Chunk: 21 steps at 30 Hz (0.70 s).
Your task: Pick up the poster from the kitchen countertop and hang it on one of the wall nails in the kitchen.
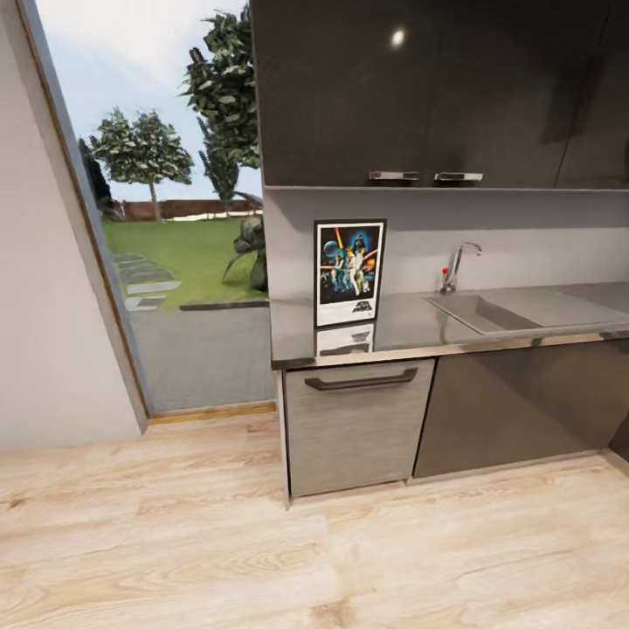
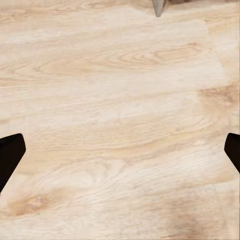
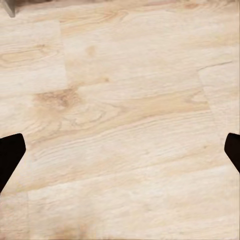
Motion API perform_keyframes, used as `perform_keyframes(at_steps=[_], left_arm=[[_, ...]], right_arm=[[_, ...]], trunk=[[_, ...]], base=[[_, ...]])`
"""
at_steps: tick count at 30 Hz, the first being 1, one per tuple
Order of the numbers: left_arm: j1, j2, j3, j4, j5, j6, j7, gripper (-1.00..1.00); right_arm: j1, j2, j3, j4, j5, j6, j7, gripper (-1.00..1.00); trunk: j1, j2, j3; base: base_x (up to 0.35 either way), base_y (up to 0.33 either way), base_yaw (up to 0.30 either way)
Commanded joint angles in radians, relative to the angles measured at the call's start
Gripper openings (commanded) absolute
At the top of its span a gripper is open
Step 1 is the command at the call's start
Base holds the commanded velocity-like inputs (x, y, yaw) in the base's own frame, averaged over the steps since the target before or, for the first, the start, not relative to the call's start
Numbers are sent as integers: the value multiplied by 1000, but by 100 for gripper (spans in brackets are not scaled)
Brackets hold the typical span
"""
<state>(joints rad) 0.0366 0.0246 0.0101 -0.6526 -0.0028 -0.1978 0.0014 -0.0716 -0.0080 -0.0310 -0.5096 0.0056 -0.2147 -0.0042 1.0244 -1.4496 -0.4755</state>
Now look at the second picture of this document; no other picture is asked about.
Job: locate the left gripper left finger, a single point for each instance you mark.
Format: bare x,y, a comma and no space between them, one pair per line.
12,149

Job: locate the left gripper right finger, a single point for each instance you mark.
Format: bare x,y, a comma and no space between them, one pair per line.
232,149

